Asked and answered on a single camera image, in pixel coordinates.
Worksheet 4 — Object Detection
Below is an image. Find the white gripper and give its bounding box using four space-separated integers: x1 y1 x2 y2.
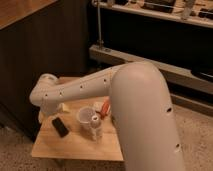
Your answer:
38 103 70 123

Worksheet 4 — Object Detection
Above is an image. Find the black eraser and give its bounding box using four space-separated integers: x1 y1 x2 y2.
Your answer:
52 117 69 137

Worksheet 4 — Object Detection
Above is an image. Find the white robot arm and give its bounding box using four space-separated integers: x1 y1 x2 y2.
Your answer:
29 61 186 171

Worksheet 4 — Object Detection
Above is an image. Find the white ceramic cup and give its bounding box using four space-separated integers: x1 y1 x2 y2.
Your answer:
76 106 96 130

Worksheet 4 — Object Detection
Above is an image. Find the wooden table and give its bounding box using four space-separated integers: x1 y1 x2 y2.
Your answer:
30 74 123 161

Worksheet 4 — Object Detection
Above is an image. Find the small white object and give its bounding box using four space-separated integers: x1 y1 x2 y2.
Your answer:
93 102 102 111

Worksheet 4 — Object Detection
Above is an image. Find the orange carrot toy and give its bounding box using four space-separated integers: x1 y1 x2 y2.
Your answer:
100 99 110 118

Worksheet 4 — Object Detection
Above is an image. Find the dark wooden cabinet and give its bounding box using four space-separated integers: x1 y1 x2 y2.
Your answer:
0 0 88 140

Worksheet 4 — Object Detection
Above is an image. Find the grey metal beam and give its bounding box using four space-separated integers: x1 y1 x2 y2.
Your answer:
89 45 213 116

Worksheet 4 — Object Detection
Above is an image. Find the metal shelf rack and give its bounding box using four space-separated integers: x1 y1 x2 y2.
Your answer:
91 0 213 29

